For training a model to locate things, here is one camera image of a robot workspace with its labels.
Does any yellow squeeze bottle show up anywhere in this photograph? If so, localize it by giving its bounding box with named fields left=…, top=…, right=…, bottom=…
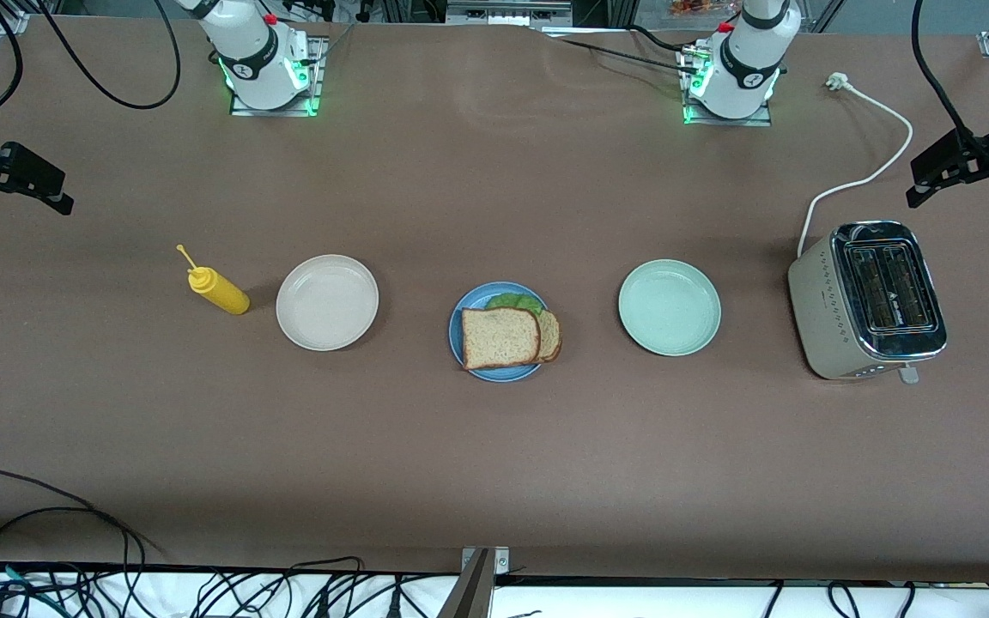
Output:
left=175, top=245, right=251, bottom=316

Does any light brown bread slice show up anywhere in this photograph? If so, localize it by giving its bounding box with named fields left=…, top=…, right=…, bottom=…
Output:
left=536, top=309, right=563, bottom=365

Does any green lettuce leaf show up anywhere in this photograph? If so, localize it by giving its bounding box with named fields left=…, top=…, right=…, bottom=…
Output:
left=484, top=293, right=544, bottom=315

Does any dark crust bread slice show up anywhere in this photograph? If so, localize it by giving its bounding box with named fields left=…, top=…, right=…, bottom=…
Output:
left=460, top=306, right=542, bottom=372

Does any green round plate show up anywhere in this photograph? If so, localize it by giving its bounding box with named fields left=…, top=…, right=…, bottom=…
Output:
left=617, top=258, right=723, bottom=357

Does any beige round plate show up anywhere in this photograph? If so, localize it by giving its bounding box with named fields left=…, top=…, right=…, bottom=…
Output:
left=276, top=254, right=380, bottom=353

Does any blue round plate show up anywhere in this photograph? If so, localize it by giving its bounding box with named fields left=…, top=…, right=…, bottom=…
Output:
left=448, top=282, right=552, bottom=384

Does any beige chrome toaster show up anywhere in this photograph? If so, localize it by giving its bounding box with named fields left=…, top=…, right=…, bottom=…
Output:
left=786, top=220, right=949, bottom=385

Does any orange snack packet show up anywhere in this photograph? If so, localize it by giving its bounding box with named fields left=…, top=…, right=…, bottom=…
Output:
left=670, top=0, right=740, bottom=18

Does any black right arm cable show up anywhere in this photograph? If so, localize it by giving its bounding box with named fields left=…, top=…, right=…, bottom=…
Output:
left=0, top=0, right=183, bottom=130

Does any white toaster power cord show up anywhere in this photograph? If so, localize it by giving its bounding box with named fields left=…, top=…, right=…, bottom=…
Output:
left=798, top=72, right=914, bottom=258

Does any long black floor cable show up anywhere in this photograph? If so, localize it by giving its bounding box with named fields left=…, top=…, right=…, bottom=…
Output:
left=0, top=468, right=165, bottom=563

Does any looped black floor cable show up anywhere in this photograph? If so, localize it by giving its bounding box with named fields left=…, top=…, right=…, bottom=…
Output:
left=0, top=506, right=148, bottom=572

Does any thin black base cable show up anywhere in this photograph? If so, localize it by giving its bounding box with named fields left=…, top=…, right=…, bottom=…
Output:
left=560, top=24, right=706, bottom=76

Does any metal table edge bracket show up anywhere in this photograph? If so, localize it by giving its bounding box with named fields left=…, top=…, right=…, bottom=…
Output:
left=436, top=547, right=511, bottom=618

